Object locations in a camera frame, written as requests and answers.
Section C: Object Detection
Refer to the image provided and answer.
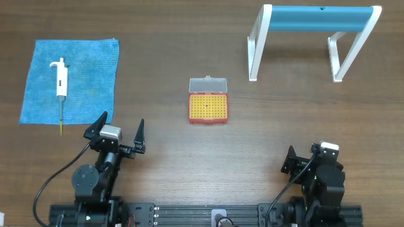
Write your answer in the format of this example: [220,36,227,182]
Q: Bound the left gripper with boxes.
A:
[83,110,146,160]

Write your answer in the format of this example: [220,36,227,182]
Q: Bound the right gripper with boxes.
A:
[280,144,317,185]

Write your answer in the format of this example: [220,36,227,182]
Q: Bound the white pipette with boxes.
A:
[49,57,69,137]

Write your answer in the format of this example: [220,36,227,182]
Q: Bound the blue cloth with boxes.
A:
[18,38,121,125]

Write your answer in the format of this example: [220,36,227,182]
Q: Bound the red and yellow tip box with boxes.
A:
[188,75,229,125]

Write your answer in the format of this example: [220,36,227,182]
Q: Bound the white and blue stand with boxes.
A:
[247,3,383,83]

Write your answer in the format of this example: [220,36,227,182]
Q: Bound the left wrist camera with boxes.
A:
[98,124,123,142]

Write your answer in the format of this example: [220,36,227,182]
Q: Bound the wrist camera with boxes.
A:
[98,124,123,142]
[319,141,340,152]

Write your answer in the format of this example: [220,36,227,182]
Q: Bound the black cable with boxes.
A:
[32,142,92,227]
[264,146,318,227]

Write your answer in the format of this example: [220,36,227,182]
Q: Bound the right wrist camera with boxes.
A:
[319,141,340,152]

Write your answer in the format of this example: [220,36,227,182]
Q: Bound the mounting rail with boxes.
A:
[49,203,364,227]

